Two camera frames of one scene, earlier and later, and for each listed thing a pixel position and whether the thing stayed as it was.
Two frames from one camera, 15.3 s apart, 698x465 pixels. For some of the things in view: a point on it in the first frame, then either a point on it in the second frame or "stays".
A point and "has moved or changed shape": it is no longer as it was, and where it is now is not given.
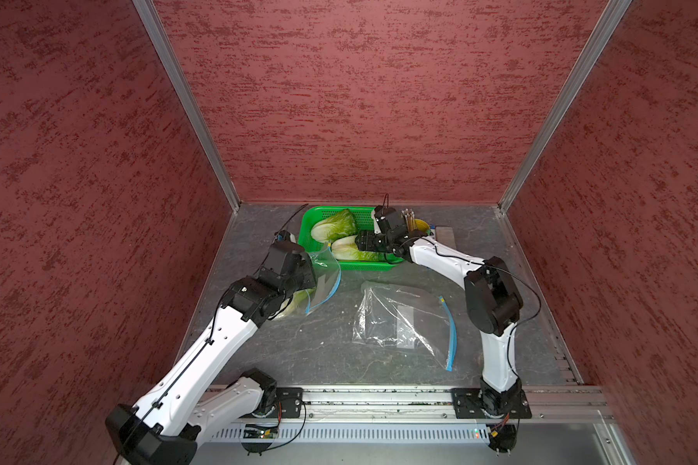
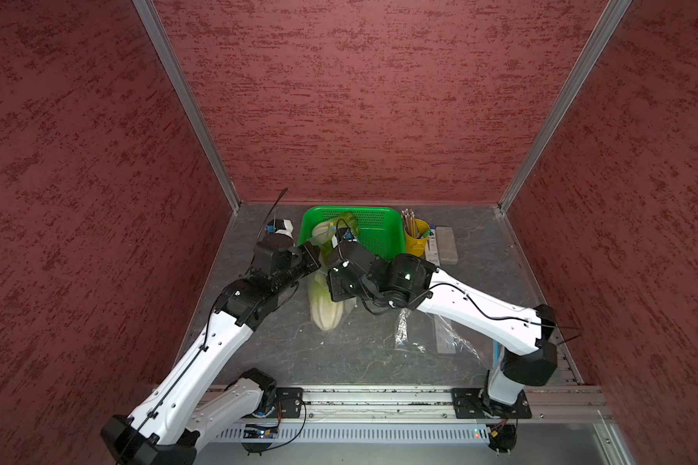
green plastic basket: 364,218 stays
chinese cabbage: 346,248 has moved or changed shape
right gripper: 367,241 -> 336,283
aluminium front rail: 435,405 stays
